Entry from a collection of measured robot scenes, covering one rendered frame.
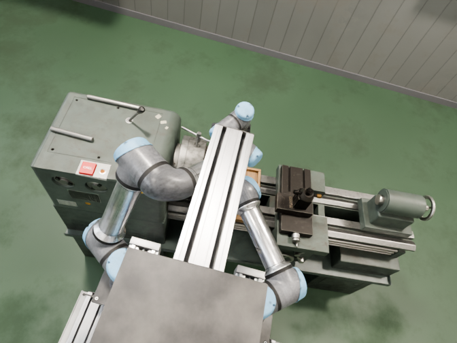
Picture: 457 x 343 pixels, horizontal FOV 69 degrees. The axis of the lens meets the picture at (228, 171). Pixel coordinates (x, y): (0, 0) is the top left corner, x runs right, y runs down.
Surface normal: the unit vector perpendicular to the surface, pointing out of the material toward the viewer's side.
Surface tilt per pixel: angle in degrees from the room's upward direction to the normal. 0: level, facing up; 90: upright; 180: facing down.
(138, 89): 0
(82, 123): 0
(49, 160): 0
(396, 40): 90
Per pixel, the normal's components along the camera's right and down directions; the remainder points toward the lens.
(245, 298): 0.16, -0.53
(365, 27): -0.21, 0.81
